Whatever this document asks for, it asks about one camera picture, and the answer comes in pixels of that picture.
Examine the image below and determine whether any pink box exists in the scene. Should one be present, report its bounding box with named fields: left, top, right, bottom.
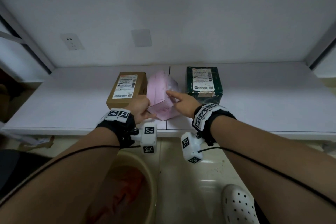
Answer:
left=146, top=70, right=182, bottom=121

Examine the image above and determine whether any black right wristband with markers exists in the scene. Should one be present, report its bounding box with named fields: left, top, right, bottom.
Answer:
left=191, top=103, right=237, bottom=147

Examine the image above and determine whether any white metal shelf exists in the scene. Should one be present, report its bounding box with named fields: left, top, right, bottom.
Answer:
left=0, top=0, right=336, bottom=142

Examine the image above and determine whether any blank white wall plate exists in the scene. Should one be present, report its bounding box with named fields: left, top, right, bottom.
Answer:
left=131, top=29, right=153, bottom=48

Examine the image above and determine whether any person's right forearm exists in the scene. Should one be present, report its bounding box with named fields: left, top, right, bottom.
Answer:
left=210, top=115, right=336, bottom=224

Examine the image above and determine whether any person's right hand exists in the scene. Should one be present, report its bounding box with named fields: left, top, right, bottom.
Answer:
left=167, top=90, right=203, bottom=121

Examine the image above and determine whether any brown cardboard box with label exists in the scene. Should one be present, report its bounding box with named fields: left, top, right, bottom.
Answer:
left=106, top=71, right=147, bottom=110

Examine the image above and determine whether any red cleaning cloth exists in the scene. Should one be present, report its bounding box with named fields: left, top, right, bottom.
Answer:
left=89, top=167, right=145, bottom=222

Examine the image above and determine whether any white clog shoe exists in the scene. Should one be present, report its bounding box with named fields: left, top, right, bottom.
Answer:
left=222, top=184, right=260, bottom=224

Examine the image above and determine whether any person's left hand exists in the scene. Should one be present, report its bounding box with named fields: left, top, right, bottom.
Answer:
left=128, top=95, right=158, bottom=125

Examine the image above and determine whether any white wall socket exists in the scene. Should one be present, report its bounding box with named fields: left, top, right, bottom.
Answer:
left=60, top=33, right=85, bottom=51

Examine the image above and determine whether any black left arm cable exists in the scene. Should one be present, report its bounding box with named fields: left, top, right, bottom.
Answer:
left=0, top=145, right=141, bottom=206

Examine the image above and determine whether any dark green labelled box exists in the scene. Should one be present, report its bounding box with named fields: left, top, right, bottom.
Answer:
left=186, top=66, right=224, bottom=105

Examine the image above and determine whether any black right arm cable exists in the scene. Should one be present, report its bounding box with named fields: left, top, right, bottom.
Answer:
left=197, top=147, right=336, bottom=203

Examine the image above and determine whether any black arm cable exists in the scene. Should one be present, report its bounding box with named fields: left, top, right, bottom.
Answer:
left=0, top=145, right=141, bottom=206
left=197, top=147, right=336, bottom=203

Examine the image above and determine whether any black wristband with markers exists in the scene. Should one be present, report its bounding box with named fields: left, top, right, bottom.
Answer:
left=95, top=108, right=138, bottom=149
left=191, top=103, right=237, bottom=147

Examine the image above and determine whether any black left wristband with markers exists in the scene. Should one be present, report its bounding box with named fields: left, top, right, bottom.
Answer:
left=95, top=108, right=138, bottom=149

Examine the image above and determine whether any yellow plastic basin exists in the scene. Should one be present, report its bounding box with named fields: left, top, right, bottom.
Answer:
left=86, top=150, right=158, bottom=224

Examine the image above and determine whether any person's left forearm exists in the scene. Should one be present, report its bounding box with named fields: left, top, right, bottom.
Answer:
left=0, top=126, right=121, bottom=224

